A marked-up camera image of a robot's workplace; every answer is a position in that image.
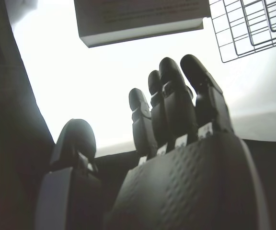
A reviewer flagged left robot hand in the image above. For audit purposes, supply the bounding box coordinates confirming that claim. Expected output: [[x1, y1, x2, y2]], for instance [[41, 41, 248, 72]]
[[34, 54, 273, 230]]

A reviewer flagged beige cardboard box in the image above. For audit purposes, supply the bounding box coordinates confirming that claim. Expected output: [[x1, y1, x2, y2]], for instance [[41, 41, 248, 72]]
[[73, 0, 210, 48]]

